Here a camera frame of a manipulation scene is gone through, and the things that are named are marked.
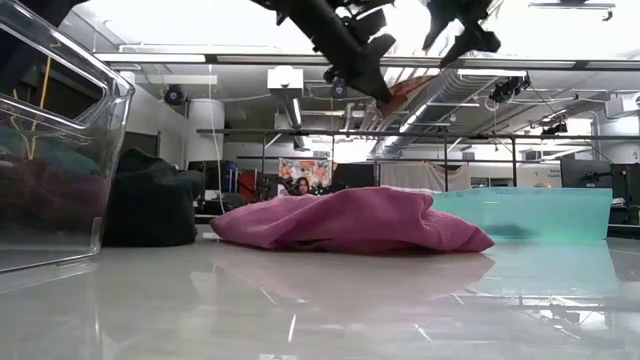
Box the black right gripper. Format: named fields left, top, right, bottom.
left=422, top=0, right=502, bottom=69

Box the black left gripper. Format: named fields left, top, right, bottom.
left=252, top=0, right=398, bottom=105

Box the colourful floral banner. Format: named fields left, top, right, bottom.
left=277, top=157, right=333, bottom=197

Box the white hanging sheet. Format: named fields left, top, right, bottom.
left=379, top=161, right=472, bottom=193

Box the magenta cloth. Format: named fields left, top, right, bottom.
left=209, top=185, right=496, bottom=255

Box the white round column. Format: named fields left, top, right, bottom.
left=186, top=98, right=226, bottom=165

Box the black computer monitor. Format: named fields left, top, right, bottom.
left=559, top=158, right=614, bottom=190

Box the teal plastic bin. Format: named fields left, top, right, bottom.
left=431, top=187, right=614, bottom=243

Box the black cloth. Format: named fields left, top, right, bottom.
left=102, top=147, right=206, bottom=248

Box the clear plastic bin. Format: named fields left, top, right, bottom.
left=0, top=0, right=136, bottom=274

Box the black ceiling-mounted camera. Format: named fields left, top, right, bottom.
left=488, top=74, right=532, bottom=105

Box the black overhead frame bar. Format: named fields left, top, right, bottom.
left=93, top=51, right=640, bottom=71

